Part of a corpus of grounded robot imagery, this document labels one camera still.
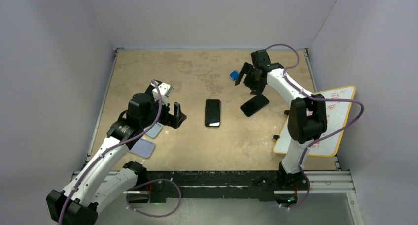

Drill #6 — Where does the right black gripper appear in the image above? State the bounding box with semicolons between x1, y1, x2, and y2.
236;63;266;96

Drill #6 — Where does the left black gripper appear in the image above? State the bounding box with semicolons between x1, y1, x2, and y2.
141;93;185;129

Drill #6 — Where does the black phone case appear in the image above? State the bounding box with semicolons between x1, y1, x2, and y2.
204;99;221;127

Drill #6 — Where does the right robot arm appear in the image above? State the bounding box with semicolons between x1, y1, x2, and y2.
235;50;327;189

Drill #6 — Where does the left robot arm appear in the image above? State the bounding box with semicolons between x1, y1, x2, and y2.
46;80;187;225

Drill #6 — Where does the black phone on right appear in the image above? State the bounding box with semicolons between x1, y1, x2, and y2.
240;94;270;117

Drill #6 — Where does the light blue phone case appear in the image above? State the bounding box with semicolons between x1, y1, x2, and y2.
144;123;163;139

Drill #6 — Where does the blue eraser block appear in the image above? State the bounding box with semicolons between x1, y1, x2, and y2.
229;70;239;81

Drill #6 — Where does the yellow-framed whiteboard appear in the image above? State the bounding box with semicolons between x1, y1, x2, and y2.
273;86;356;157

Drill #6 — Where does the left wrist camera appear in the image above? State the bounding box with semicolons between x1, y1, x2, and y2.
151;82;174;106

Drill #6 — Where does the black base frame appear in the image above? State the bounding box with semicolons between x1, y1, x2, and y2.
123;161;310;205

